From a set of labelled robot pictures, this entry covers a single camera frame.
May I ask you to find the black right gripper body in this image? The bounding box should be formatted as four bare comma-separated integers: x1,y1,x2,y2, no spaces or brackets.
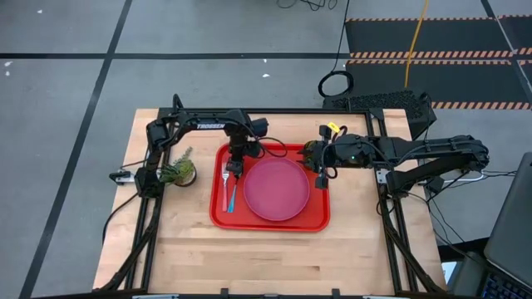
306,123,341,191

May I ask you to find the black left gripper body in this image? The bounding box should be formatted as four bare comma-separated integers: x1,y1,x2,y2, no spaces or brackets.
225,141,264,175

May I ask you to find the silver fork pink handle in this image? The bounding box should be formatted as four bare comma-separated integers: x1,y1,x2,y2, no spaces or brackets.
221,160,231,213

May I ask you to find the black spoon teal handle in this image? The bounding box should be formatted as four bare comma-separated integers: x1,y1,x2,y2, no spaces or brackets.
226,176,239,214

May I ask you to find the pink round plate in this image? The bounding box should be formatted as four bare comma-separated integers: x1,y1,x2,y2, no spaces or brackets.
243,156,311,222

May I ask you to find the red plastic tray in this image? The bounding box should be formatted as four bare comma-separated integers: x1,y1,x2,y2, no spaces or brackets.
209,142,332,233

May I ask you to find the potted succulent plant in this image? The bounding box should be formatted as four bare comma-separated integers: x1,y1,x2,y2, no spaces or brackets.
159,146,198,189

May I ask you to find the black mesh computer case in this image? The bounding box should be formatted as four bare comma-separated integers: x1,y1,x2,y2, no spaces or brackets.
322,89,438,140

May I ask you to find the black striped floor mat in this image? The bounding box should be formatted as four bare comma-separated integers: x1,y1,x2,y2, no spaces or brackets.
344,14,532,111

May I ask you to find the grey laptop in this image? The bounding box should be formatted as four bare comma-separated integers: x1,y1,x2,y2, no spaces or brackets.
480,151,532,299

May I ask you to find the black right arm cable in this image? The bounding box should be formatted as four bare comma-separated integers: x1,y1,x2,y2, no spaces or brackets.
320,124,349,180

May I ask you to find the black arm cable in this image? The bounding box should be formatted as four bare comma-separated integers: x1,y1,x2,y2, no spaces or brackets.
248,133,288,159
320,124,349,180

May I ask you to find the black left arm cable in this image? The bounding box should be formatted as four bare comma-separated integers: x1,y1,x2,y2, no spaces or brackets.
248,133,288,159

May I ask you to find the silver frame bracket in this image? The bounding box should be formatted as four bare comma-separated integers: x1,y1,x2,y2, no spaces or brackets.
375,167,392,186

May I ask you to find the black hanging cable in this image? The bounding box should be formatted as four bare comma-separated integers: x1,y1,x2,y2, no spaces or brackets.
317,0,355,99

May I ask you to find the black floor cable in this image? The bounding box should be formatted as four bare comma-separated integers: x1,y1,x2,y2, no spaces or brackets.
426,193,490,267
101,191,141,247

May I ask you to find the yellow hanging cable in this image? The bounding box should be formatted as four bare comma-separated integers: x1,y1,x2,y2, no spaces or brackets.
404,0,430,89

